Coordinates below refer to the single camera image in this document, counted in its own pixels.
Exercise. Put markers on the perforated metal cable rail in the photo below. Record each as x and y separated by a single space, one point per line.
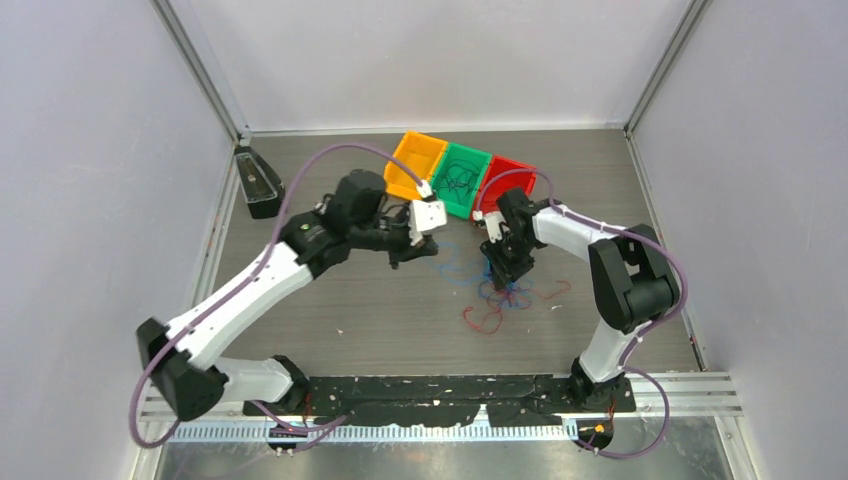
258 432

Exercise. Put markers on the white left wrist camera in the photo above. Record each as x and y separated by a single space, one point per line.
426 214

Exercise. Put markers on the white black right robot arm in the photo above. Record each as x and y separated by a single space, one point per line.
636 284

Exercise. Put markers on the green plastic bin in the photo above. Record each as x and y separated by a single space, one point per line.
458 177

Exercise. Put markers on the black wedge stand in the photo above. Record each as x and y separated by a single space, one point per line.
263 189

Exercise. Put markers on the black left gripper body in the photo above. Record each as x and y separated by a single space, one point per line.
387 232

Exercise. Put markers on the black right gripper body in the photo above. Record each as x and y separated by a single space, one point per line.
515 248

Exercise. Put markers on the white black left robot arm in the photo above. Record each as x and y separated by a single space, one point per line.
185 355

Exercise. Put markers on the red plastic bin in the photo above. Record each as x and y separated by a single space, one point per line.
502 174

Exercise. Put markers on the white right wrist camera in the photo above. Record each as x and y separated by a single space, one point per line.
491 222

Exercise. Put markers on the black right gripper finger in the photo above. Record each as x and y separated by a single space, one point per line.
512 270
493 254

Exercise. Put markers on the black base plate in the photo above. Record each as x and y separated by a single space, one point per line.
447 401

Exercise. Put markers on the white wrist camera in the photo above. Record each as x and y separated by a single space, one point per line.
491 222
426 214

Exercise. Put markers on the yellow plastic bin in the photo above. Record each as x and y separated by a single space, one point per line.
420 153

